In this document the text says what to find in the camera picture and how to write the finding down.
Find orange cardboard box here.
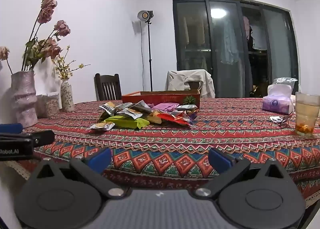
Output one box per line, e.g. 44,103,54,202
122,90,200,108

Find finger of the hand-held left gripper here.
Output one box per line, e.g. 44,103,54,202
0,130,55,148
0,123,23,134

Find pink hanging garment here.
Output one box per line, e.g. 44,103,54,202
243,16,251,40

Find beige jacket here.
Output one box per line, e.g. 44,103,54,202
165,69,215,99

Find clear jar of seeds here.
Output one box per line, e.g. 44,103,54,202
36,93,61,119

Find dried pink rose bouquet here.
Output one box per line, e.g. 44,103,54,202
0,0,71,75

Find studio light on stand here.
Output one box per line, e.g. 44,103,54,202
137,10,154,92

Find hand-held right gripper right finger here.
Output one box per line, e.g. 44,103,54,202
190,148,292,199

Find small floral ceramic vase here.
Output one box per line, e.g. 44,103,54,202
60,80,75,113

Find pile of assorted snack packets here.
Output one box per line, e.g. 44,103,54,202
89,100,200,132

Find small torn silver wrapper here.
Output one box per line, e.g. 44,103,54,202
270,116,291,123

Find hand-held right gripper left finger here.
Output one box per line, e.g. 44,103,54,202
30,148,132,199

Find white hanging garment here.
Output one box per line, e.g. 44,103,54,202
250,25,268,50

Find large pink ceramic vase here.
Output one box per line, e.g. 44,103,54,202
11,70,38,128

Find dark wooden chair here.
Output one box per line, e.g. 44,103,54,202
94,73,122,102
186,81,201,91

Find light blue hanging garment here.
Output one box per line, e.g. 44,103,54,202
220,17,242,65

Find black power cable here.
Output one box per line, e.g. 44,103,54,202
139,21,146,90

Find yellow blossom branches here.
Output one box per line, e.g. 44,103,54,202
52,45,91,81

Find dark sliding glass doors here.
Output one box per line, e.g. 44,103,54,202
172,0,300,99

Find glass of tea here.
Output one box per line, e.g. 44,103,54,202
295,91,320,137

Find purple tissue pack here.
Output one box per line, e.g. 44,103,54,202
262,85,295,115

